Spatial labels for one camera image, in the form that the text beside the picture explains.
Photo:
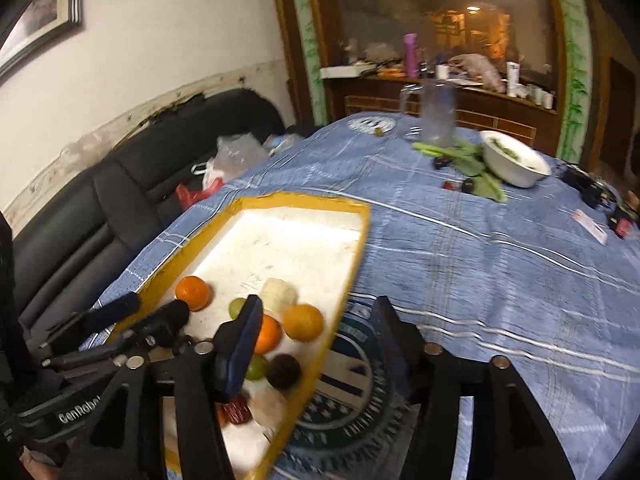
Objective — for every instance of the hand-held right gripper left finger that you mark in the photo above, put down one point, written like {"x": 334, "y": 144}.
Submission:
{"x": 241, "y": 350}

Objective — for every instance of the pink plastic bag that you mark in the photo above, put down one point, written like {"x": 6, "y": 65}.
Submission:
{"x": 475, "y": 70}

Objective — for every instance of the white tube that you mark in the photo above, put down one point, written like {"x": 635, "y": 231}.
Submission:
{"x": 512, "y": 77}

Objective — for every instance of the dark red date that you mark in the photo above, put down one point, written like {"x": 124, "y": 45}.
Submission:
{"x": 236, "y": 410}

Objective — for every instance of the white bowl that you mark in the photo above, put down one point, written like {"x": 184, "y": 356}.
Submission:
{"x": 515, "y": 159}

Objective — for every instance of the dark cherry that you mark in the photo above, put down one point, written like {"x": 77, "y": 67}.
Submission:
{"x": 440, "y": 162}
{"x": 469, "y": 186}

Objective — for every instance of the red cherry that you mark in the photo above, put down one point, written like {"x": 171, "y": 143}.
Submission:
{"x": 450, "y": 185}

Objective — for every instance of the white flat box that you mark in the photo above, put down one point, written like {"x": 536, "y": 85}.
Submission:
{"x": 347, "y": 71}

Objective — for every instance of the green leafy vegetable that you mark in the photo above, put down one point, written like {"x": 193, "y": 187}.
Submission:
{"x": 472, "y": 170}

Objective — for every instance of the red plastic bag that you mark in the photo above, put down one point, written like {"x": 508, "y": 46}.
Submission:
{"x": 196, "y": 191}

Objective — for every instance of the white cup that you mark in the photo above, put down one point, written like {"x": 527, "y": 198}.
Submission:
{"x": 537, "y": 92}
{"x": 549, "y": 100}

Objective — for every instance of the blue striped tablecloth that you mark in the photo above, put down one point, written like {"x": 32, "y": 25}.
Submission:
{"x": 475, "y": 270}

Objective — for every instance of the pink white card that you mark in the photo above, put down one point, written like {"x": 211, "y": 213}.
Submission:
{"x": 590, "y": 226}

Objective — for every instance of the purple bottle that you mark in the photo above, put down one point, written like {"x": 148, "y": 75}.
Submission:
{"x": 411, "y": 55}

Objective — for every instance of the black and pink gadget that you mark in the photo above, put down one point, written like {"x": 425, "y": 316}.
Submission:
{"x": 624, "y": 220}

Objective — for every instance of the framed wall picture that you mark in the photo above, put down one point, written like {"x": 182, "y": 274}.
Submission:
{"x": 35, "y": 15}

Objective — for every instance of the black sofa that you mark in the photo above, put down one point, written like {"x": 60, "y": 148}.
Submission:
{"x": 100, "y": 200}

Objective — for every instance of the black device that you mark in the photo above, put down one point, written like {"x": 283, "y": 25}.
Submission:
{"x": 585, "y": 180}

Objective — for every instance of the orange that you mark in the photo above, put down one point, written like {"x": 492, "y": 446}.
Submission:
{"x": 269, "y": 336}
{"x": 193, "y": 292}
{"x": 303, "y": 321}

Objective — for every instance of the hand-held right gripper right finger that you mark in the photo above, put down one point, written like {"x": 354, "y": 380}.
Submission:
{"x": 395, "y": 342}

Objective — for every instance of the clear glass jug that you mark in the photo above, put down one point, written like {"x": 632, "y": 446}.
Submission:
{"x": 434, "y": 110}

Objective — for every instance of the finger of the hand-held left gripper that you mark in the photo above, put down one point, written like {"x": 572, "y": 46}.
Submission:
{"x": 117, "y": 310}
{"x": 162, "y": 320}

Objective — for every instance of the pale cream fruit chunk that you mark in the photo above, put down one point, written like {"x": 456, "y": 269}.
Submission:
{"x": 278, "y": 292}

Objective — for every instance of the green round fruit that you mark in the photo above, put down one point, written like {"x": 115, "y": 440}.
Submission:
{"x": 256, "y": 367}
{"x": 236, "y": 307}

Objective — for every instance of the dark round fruit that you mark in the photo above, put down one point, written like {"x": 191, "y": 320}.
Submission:
{"x": 285, "y": 371}

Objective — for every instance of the white foam tray yellow rim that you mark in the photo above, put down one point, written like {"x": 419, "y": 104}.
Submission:
{"x": 290, "y": 245}

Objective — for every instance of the wooden cabinet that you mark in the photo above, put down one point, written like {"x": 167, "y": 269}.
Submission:
{"x": 450, "y": 95}

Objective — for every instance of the clear plastic bag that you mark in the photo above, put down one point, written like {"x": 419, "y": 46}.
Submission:
{"x": 237, "y": 152}

